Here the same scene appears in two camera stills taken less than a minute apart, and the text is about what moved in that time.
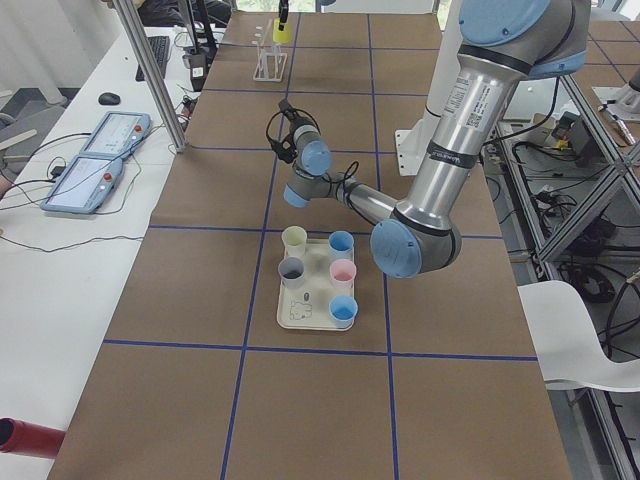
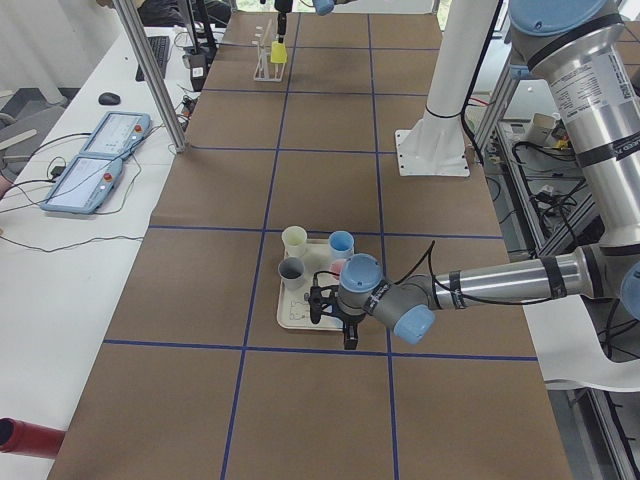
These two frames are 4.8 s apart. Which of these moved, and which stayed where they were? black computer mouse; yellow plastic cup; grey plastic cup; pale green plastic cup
Moved: yellow plastic cup
Stayed: pale green plastic cup; grey plastic cup; black computer mouse
